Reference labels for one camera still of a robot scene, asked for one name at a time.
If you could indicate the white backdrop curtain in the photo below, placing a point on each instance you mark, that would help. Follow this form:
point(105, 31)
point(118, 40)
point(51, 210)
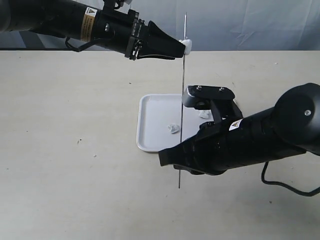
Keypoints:
point(220, 25)

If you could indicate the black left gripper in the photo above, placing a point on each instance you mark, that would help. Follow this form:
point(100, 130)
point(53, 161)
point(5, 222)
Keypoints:
point(121, 32)

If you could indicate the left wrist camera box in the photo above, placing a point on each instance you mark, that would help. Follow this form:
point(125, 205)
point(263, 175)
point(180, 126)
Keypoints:
point(115, 4)

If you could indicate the white plastic tray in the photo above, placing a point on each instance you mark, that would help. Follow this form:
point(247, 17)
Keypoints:
point(156, 112)

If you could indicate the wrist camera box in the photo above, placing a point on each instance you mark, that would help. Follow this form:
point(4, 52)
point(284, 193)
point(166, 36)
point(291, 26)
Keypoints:
point(189, 97)
point(115, 4)

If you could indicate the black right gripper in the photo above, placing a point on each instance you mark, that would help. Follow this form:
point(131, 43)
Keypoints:
point(213, 150)

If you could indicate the white marshmallow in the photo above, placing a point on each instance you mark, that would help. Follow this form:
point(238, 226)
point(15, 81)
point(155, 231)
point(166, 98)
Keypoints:
point(188, 45)
point(204, 114)
point(174, 128)

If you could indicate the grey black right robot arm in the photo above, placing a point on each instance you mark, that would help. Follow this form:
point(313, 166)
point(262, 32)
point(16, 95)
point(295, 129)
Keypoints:
point(290, 128)

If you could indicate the white marshmallow top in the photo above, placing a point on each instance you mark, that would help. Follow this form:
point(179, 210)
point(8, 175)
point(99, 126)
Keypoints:
point(204, 114)

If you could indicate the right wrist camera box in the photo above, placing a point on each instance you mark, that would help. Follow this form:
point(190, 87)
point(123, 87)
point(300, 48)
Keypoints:
point(189, 97)

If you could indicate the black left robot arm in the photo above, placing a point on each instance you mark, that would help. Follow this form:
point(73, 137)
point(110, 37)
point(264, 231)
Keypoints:
point(58, 18)

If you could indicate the white marshmallow bottom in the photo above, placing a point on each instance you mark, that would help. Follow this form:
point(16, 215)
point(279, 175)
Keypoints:
point(188, 45)

